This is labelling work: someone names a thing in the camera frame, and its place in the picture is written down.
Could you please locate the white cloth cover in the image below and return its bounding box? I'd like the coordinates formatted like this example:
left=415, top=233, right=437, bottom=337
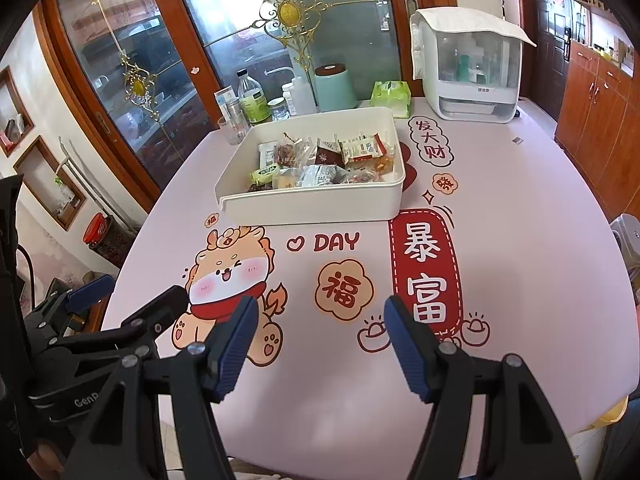
left=409, top=7, right=537, bottom=81

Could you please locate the green snack packet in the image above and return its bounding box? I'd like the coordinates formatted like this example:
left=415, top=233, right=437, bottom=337
left=250, top=164, right=281, bottom=185

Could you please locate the white blue carton box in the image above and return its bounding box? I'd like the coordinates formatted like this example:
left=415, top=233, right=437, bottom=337
left=214, top=86, right=238, bottom=121

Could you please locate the mint canister with brown lid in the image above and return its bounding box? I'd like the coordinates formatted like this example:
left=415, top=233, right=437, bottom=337
left=314, top=64, right=359, bottom=112

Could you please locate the white appliance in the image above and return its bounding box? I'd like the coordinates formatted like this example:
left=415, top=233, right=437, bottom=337
left=610, top=214, right=640, bottom=301

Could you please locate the wooden framed glass door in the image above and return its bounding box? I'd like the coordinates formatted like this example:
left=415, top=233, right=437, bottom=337
left=32, top=0, right=226, bottom=213
left=167, top=0, right=451, bottom=111

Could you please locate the yellow plastic object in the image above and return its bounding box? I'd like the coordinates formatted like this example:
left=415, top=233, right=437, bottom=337
left=580, top=395, right=628, bottom=433

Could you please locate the black cable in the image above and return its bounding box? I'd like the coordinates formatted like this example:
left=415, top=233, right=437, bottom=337
left=16, top=245, right=37, bottom=311

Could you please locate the small gold door ornament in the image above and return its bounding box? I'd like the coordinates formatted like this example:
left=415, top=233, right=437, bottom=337
left=119, top=52, right=157, bottom=121

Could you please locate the clear dark red packet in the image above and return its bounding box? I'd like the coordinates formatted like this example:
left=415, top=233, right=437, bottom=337
left=340, top=167, right=373, bottom=186

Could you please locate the wooden wall niche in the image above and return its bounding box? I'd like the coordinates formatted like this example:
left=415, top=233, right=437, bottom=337
left=0, top=65, right=36, bottom=158
left=12, top=135, right=88, bottom=232

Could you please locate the dark wooden door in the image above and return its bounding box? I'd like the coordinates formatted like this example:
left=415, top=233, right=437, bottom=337
left=530, top=0, right=573, bottom=121

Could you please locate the white storage organiser box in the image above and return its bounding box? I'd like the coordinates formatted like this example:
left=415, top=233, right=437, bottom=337
left=411, top=25, right=523, bottom=122

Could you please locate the white squeeze wash bottle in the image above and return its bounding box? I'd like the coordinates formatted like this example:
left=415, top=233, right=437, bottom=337
left=265, top=66, right=317, bottom=116

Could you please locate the brown wooden cabinet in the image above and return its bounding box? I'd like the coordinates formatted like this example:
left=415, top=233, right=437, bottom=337
left=552, top=40, right=640, bottom=221

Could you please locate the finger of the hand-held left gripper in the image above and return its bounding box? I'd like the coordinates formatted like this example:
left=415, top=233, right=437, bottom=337
left=115, top=285, right=189, bottom=354
left=34, top=275, right=116, bottom=332

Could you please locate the clear glass cup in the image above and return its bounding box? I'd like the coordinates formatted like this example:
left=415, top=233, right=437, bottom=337
left=217, top=116, right=251, bottom=147

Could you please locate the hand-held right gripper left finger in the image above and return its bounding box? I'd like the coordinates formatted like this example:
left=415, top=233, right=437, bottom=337
left=62, top=296, right=260, bottom=480

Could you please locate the dark brown snack packet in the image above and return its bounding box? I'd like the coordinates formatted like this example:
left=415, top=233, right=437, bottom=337
left=315, top=140, right=346, bottom=166

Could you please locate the white plastic bin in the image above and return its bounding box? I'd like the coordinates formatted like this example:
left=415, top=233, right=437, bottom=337
left=214, top=106, right=407, bottom=226

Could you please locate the green tissue pack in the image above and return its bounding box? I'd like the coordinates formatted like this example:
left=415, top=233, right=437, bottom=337
left=370, top=80, right=412, bottom=118

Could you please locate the large gold door ornament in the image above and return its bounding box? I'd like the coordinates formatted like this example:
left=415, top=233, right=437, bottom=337
left=250, top=0, right=331, bottom=68

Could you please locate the red lid jar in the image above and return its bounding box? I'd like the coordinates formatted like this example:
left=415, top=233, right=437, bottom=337
left=82, top=211, right=133, bottom=268

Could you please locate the glass bottle with green label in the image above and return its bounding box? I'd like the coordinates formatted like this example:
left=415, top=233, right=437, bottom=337
left=237, top=69, right=273, bottom=126

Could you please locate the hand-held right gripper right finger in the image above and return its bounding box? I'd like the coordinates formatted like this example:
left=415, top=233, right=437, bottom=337
left=384, top=296, right=583, bottom=480

